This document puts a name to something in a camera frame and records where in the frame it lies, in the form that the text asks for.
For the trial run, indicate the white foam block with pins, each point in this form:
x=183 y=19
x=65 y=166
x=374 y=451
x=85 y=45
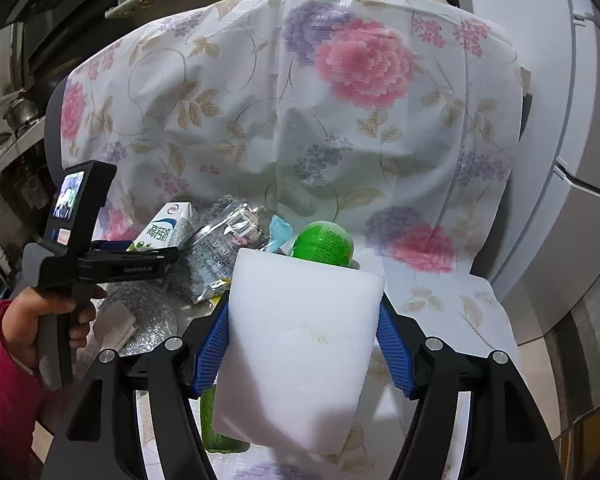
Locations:
x=300 y=350

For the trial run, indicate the floral printed cloth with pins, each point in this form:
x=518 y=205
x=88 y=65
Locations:
x=260 y=110

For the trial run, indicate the person's left forearm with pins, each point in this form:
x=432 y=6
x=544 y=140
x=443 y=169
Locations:
x=0 y=390

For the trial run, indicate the clear plastic wrapper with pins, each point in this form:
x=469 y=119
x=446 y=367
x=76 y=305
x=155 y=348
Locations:
x=220 y=252

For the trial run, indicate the silver glitter scouring cloth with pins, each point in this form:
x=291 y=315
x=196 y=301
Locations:
x=147 y=312

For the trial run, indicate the white refrigerator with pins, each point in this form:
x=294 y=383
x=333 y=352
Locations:
x=555 y=85

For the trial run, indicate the white paper tissue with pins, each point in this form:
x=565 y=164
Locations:
x=112 y=325

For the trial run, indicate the metal pot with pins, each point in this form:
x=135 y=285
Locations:
x=22 y=112

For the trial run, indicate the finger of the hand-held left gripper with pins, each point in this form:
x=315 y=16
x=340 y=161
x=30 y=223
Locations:
x=110 y=246
x=130 y=265

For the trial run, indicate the blue face mask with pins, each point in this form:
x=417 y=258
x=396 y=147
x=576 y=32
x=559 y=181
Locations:
x=281 y=232

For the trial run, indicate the green translucent plastic bottle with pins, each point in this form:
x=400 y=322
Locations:
x=210 y=430

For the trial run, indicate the person's left hand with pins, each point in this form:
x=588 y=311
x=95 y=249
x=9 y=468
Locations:
x=22 y=325

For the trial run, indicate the green round plastic container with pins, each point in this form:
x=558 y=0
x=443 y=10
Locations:
x=325 y=245

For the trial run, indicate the white and green milk carton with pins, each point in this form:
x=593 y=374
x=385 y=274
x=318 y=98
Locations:
x=162 y=225

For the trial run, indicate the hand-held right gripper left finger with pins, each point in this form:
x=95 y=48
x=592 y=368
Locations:
x=212 y=350

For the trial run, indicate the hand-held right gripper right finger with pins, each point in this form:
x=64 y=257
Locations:
x=395 y=350

